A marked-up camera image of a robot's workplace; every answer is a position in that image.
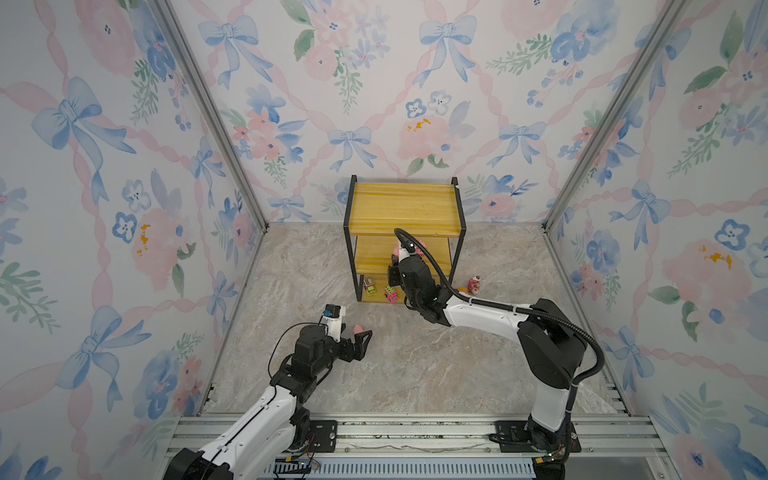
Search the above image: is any aluminium corner post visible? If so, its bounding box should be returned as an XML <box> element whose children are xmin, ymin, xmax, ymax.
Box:
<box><xmin>148</xmin><ymin>0</ymin><xmax>268</xmax><ymax>234</ymax></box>
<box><xmin>542</xmin><ymin>0</ymin><xmax>689</xmax><ymax>234</ymax></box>

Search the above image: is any aluminium corner post right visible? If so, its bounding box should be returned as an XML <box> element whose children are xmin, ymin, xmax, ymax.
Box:
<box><xmin>542</xmin><ymin>0</ymin><xmax>689</xmax><ymax>234</ymax></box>

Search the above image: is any wooden shelf black metal frame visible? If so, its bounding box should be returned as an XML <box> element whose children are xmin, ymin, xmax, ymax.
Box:
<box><xmin>343</xmin><ymin>175</ymin><xmax>467</xmax><ymax>306</ymax></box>

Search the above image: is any brown green robot toy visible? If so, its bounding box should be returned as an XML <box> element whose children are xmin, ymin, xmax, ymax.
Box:
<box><xmin>363</xmin><ymin>277</ymin><xmax>376</xmax><ymax>295</ymax></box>

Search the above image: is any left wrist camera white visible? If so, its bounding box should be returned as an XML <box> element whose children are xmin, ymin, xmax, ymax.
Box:
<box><xmin>320</xmin><ymin>304</ymin><xmax>346</xmax><ymax>343</ymax></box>

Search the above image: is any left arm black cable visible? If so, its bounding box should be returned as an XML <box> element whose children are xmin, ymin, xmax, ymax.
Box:
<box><xmin>266</xmin><ymin>321</ymin><xmax>325</xmax><ymax>385</ymax></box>

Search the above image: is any aluminium corner post left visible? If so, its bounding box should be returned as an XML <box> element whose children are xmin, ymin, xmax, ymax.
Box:
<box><xmin>148</xmin><ymin>0</ymin><xmax>268</xmax><ymax>234</ymax></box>

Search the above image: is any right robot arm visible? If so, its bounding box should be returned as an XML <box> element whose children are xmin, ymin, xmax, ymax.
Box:
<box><xmin>388</xmin><ymin>254</ymin><xmax>605</xmax><ymax>462</ymax></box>

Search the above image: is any pink bear toy with cherry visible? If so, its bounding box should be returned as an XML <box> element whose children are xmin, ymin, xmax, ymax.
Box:
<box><xmin>467</xmin><ymin>276</ymin><xmax>481</xmax><ymax>295</ymax></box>

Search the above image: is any colourful robot toy green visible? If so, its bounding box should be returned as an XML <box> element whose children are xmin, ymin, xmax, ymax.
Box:
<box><xmin>384</xmin><ymin>285</ymin><xmax>399</xmax><ymax>304</ymax></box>

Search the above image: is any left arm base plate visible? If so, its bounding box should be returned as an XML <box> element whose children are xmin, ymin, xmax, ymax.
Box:
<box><xmin>288</xmin><ymin>419</ymin><xmax>338</xmax><ymax>453</ymax></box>

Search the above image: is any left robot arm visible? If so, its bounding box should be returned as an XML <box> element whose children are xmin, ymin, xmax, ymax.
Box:
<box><xmin>163</xmin><ymin>320</ymin><xmax>373</xmax><ymax>480</ymax></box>

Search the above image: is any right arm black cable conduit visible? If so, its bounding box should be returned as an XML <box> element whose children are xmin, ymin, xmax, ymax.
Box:
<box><xmin>393</xmin><ymin>227</ymin><xmax>606</xmax><ymax>421</ymax></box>

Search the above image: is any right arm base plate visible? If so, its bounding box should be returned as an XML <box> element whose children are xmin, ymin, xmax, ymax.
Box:
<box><xmin>488</xmin><ymin>420</ymin><xmax>582</xmax><ymax>455</ymax></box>

